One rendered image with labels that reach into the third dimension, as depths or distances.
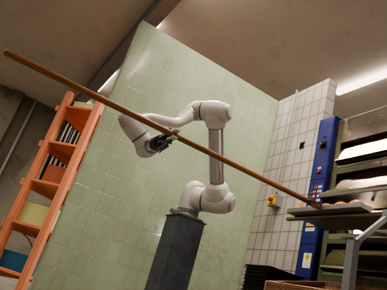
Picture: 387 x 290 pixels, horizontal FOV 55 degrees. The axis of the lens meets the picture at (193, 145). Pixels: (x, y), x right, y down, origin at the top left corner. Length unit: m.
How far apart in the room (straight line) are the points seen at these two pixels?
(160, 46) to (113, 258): 1.83
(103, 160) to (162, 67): 1.01
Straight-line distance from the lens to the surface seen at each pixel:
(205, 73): 3.59
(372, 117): 3.02
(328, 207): 2.29
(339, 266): 2.66
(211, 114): 2.39
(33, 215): 4.73
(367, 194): 2.57
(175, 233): 2.49
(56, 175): 4.77
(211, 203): 2.52
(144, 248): 3.01
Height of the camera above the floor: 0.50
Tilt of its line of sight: 22 degrees up
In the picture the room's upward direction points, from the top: 17 degrees clockwise
